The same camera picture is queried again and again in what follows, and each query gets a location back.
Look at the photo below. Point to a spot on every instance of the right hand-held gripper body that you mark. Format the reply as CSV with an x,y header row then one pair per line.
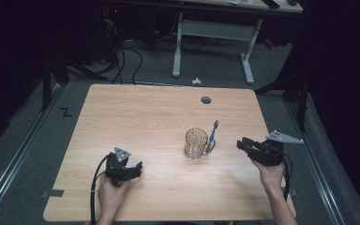
x,y
272,153

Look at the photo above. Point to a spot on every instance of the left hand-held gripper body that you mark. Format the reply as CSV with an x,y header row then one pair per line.
x,y
116,170

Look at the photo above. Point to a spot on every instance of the blue toothbrush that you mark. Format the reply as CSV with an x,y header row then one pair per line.
x,y
212,137

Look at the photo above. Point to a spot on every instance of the clear glass mug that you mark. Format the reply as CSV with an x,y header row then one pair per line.
x,y
196,144

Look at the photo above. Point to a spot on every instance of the person's right hand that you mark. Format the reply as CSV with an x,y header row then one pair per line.
x,y
272,176

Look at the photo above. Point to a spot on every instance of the person's left hand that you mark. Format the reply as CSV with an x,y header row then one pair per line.
x,y
111,197

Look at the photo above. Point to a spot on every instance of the grey tape strip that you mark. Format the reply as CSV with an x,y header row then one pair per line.
x,y
53,193
293,192

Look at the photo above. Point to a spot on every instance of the black metal stand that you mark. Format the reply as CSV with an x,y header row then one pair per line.
x,y
302,103
46,81

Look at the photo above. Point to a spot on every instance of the black tape floor mark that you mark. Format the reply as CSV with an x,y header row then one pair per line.
x,y
65,112

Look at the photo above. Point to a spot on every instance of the small white floor object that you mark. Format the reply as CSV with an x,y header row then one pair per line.
x,y
196,81

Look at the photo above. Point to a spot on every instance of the small red object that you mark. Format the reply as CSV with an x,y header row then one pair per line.
x,y
269,44

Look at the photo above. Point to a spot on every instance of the white-framed wooden desk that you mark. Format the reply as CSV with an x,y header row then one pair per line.
x,y
214,29

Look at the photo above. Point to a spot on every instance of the black flat device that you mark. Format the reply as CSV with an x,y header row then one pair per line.
x,y
270,3

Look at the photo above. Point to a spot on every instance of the dark computer tower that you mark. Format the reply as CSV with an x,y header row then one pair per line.
x,y
111,28

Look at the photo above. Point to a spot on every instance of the white paper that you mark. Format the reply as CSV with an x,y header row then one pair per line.
x,y
240,1

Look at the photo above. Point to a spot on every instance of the metal floor rail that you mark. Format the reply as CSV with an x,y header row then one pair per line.
x,y
315,162
15,162

